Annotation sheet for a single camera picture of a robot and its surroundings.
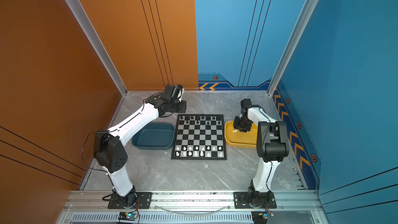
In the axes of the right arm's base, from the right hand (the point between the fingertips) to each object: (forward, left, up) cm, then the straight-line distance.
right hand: (236, 128), depth 97 cm
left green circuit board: (-45, +55, -3) cm, 71 cm away
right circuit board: (-45, -6, -4) cm, 46 cm away
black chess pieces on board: (+4, +24, +1) cm, 25 cm away
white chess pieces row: (-16, +20, +1) cm, 26 cm away
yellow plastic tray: (-6, -3, -4) cm, 8 cm away
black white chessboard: (-6, +23, 0) cm, 24 cm away
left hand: (+5, +30, +18) cm, 35 cm away
